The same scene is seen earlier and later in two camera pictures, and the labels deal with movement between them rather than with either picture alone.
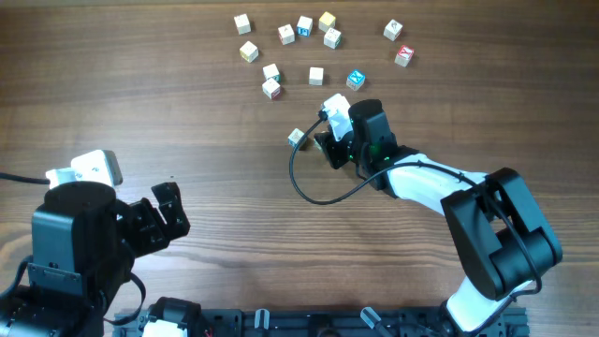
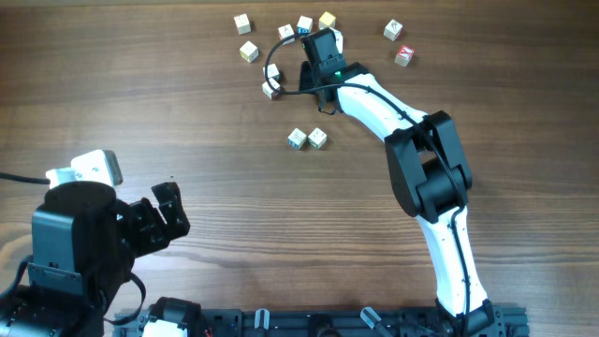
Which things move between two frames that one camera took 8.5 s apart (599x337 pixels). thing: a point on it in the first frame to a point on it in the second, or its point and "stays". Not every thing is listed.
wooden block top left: (242, 23) stays
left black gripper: (156, 234) stays
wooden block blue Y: (294, 138) stays
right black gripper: (331, 146) to (306, 74)
